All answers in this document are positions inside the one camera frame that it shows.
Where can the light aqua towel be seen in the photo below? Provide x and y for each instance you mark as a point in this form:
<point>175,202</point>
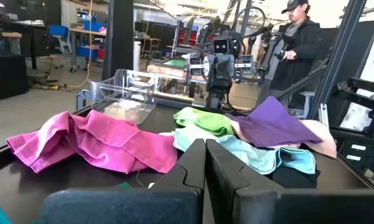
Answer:
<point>255,155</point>

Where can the clear plastic basket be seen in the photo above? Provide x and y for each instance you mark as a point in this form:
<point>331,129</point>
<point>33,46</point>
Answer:
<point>124,93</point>

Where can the peach pink towel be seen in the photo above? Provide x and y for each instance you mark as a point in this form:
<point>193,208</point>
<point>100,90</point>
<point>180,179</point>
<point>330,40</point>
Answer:
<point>320,137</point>

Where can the navy blue towel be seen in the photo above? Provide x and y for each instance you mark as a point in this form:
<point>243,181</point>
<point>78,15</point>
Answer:
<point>295,179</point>

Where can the black square pillar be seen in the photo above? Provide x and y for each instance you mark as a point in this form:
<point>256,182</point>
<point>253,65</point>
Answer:
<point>118,37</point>

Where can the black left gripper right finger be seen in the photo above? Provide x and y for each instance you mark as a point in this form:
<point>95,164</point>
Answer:
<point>236,202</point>

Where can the magenta pink towel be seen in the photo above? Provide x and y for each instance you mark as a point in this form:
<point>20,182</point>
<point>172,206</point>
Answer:
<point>105,140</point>

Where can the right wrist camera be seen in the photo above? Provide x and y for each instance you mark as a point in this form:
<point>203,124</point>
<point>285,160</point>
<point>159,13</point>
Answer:
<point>221,46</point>

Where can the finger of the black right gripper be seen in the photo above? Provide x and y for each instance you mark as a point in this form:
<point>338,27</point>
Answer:
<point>214,74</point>
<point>227,74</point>

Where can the wooden workbench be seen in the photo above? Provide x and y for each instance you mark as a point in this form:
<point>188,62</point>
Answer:
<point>87,31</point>

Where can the black cloth-covered box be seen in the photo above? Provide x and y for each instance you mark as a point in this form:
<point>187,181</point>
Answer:
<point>6,77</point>

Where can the white stool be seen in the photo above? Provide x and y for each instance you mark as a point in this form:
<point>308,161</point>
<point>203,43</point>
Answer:
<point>306,99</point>

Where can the person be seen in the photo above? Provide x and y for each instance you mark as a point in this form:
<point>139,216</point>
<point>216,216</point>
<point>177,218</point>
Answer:
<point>298,53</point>

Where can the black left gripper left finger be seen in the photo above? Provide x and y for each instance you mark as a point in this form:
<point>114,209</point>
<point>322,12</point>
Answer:
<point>174,205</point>

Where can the purple towel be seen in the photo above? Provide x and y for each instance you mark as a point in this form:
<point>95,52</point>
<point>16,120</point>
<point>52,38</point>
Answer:
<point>273,124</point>

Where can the lime green towel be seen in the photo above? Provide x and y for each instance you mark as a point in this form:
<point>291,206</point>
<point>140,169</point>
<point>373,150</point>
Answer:
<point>205,121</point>

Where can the person's hand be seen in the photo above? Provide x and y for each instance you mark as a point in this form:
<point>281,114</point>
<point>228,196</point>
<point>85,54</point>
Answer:
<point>289,55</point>

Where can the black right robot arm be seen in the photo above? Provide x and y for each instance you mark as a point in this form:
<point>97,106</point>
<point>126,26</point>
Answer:
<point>228,32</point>

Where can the black aluminium rig frame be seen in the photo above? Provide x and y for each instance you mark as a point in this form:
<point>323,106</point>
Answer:
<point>336,59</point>

